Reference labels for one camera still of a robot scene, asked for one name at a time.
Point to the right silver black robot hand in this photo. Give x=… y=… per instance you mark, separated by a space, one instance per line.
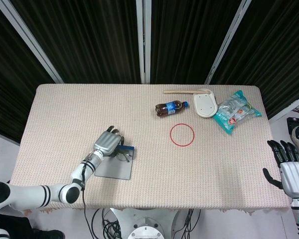
x=295 y=176

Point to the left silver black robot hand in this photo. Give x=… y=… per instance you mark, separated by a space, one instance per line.
x=107 y=142

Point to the black eyeglasses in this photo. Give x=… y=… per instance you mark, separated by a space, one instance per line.
x=122 y=157

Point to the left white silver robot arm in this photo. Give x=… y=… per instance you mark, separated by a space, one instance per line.
x=27 y=195

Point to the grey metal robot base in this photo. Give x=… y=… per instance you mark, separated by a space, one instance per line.
x=144 y=224

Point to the beige woven tablecloth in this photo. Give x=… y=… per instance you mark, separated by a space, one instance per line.
x=152 y=174

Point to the black flat plate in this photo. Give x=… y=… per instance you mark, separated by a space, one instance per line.
x=297 y=120

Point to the cola bottle with blue label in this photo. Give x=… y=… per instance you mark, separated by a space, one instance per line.
x=169 y=108

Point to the teal plastic snack bag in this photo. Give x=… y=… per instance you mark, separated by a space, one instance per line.
x=234 y=112

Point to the white plastic tray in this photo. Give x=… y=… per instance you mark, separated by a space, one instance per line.
x=204 y=105

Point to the black pleated curtain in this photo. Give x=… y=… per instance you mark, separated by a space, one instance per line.
x=276 y=49
x=84 y=39
x=187 y=39
x=7 y=82

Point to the white frame beam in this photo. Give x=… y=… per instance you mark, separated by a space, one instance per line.
x=289 y=107
x=5 y=137

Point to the white frame post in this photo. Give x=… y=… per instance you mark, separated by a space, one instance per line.
x=144 y=39
x=226 y=42
x=30 y=37

